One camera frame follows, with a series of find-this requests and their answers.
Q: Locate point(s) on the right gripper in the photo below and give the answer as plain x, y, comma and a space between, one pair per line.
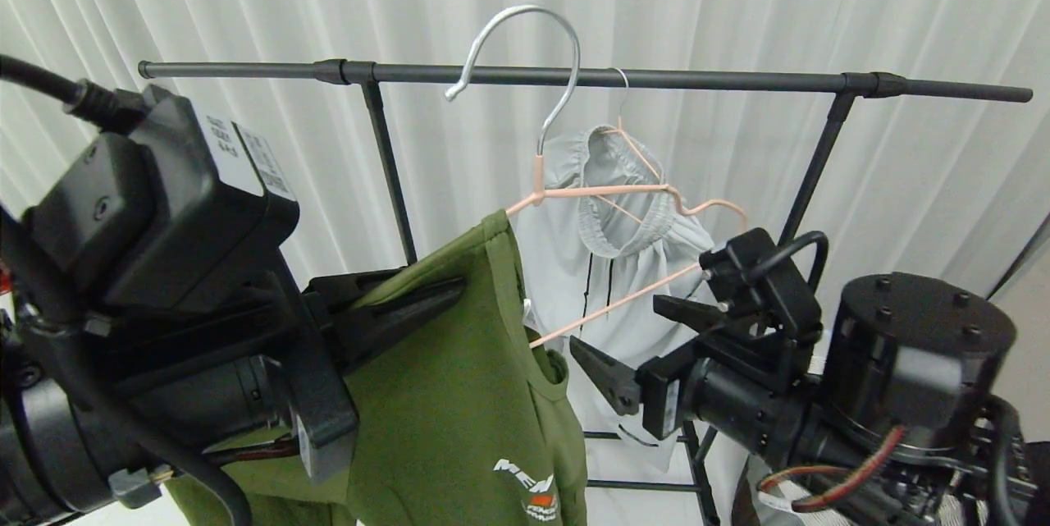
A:
738, 407

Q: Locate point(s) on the black clothes rack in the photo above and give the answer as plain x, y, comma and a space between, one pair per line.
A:
738, 80

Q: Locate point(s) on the pale grey shorts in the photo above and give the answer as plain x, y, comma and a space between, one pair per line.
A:
558, 280

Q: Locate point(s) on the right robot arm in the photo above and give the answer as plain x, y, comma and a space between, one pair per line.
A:
910, 362

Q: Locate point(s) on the green shirt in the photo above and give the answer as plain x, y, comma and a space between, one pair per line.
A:
443, 427

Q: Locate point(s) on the white curtain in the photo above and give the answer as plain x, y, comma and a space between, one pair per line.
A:
246, 1

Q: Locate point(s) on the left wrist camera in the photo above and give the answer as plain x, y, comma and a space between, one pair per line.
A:
164, 206

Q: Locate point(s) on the pink clothes hanger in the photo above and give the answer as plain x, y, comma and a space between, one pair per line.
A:
539, 181
636, 155

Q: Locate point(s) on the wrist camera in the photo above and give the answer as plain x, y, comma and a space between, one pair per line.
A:
164, 206
771, 288

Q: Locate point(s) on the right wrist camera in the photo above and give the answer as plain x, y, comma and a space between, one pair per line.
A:
771, 288

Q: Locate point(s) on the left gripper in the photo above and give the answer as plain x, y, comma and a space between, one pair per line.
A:
205, 403

